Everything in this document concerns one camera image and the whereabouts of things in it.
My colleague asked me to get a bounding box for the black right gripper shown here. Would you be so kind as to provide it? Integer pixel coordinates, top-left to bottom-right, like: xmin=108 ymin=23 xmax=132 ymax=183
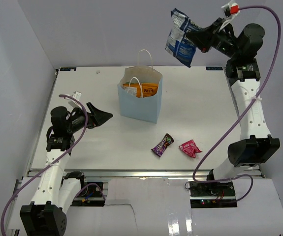
xmin=187 ymin=18 xmax=241 ymax=60

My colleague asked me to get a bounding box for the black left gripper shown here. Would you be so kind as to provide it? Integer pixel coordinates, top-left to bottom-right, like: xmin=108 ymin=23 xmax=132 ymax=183
xmin=66 ymin=102 xmax=113 ymax=134

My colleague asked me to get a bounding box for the dark blue snack bag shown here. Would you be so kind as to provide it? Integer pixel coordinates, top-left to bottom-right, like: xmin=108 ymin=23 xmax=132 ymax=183
xmin=165 ymin=8 xmax=201 ymax=68

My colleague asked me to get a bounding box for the orange Kettle chips bag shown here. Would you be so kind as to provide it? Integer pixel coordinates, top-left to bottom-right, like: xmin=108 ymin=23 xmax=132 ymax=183
xmin=123 ymin=83 xmax=158 ymax=98

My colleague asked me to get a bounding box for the purple brown M&M's packet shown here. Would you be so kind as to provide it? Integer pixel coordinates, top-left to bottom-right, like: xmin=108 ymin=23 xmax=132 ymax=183
xmin=151 ymin=133 xmax=174 ymax=157

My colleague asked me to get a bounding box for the red pink candy packet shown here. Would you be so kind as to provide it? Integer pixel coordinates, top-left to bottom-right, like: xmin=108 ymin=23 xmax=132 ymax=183
xmin=179 ymin=139 xmax=202 ymax=158

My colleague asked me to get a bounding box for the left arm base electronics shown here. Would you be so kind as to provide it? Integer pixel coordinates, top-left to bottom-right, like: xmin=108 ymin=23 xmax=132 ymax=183
xmin=71 ymin=181 xmax=105 ymax=207

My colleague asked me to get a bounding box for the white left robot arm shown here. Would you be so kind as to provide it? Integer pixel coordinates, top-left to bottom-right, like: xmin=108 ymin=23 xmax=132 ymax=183
xmin=20 ymin=102 xmax=113 ymax=236

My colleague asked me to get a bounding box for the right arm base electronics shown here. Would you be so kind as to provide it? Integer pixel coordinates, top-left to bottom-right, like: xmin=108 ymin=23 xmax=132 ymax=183
xmin=184 ymin=181 xmax=237 ymax=209

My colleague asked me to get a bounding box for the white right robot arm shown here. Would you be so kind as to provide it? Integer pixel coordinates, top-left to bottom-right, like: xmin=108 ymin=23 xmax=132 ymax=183
xmin=186 ymin=18 xmax=280 ymax=196

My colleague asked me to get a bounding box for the light blue paper bag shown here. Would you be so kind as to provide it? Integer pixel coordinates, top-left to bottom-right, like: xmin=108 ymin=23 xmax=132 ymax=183
xmin=118 ymin=62 xmax=163 ymax=123

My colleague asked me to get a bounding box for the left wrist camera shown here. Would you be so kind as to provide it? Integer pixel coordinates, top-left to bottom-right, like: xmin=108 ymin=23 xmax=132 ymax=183
xmin=66 ymin=91 xmax=82 ymax=108

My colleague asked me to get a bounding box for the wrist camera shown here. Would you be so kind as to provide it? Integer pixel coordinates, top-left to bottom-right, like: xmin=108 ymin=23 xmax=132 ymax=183
xmin=221 ymin=0 xmax=240 ymax=21
xmin=66 ymin=91 xmax=82 ymax=108

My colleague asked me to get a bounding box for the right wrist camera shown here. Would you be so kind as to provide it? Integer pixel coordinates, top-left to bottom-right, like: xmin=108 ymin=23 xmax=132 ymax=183
xmin=221 ymin=0 xmax=240 ymax=21

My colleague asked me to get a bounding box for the aluminium table edge rail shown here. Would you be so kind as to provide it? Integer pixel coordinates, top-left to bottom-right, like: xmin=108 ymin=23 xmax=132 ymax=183
xmin=28 ymin=169 xmax=262 ymax=178

